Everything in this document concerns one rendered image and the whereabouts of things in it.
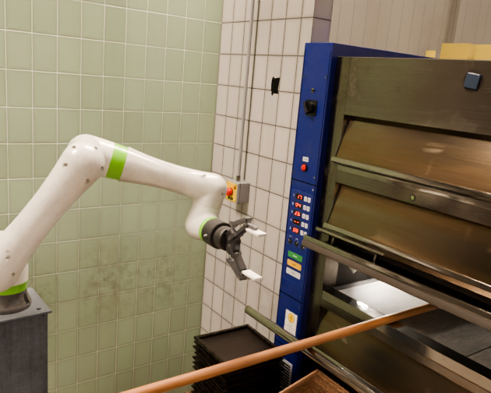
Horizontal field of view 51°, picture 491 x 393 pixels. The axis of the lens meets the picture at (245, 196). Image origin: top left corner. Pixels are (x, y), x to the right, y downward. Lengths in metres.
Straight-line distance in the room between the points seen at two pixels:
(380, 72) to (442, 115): 0.29
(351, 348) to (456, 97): 1.01
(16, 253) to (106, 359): 1.35
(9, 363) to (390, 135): 1.48
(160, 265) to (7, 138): 0.98
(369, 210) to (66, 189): 1.06
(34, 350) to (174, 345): 1.25
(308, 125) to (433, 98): 0.56
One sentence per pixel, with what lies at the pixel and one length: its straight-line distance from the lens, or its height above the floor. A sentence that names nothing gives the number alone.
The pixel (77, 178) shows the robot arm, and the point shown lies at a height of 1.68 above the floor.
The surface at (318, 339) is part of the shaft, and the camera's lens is 1.73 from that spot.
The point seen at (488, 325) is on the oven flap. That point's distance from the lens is 1.57.
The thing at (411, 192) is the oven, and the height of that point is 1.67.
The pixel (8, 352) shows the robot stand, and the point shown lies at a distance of 1.88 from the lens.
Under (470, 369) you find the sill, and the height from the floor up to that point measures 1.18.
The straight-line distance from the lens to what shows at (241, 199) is 2.47.
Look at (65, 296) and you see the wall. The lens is 2.62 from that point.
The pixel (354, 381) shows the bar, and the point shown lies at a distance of 1.62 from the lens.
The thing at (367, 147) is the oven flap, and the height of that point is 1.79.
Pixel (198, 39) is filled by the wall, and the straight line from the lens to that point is 2.65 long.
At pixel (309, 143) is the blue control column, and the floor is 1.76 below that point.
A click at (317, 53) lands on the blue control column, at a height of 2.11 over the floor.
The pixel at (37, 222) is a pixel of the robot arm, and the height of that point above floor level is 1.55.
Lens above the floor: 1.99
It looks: 13 degrees down
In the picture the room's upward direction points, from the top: 5 degrees clockwise
